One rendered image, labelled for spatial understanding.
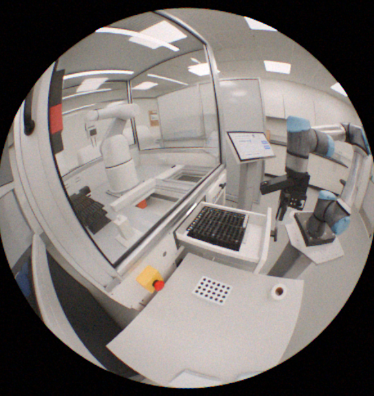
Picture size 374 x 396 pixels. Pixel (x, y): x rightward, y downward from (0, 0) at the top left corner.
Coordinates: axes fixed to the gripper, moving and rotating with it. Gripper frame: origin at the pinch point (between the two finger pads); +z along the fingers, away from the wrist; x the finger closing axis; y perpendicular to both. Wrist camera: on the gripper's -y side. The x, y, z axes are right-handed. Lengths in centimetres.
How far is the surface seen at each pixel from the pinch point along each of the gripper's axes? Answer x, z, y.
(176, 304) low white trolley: -33.9, 20.5, -24.6
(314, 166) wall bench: 279, 40, 143
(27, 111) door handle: -42, -41, -31
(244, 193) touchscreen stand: 89, 40, -22
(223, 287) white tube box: -20.5, 18.8, -12.1
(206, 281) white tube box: -21.4, 16.7, -18.5
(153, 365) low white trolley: -63, 20, -16
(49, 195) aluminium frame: -41, -28, -36
